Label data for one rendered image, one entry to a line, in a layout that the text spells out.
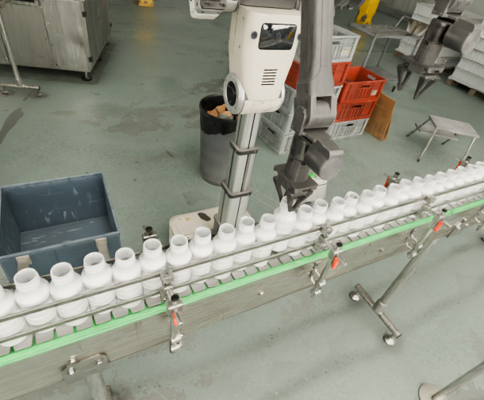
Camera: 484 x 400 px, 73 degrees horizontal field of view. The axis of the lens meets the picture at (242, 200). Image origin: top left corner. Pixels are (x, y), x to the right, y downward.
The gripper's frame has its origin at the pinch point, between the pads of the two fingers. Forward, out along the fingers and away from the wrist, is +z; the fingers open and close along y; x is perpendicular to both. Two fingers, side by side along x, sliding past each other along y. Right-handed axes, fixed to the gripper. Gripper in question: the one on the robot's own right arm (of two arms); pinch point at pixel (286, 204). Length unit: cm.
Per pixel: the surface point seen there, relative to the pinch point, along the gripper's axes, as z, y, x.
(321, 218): 6.1, 2.5, 11.7
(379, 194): 3.4, 1.6, 34.0
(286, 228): 5.7, 2.9, -0.6
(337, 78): 36, -179, 183
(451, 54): 64, -354, 631
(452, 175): 2, 2, 69
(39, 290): 6, 2, -56
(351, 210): 6.2, 2.4, 22.8
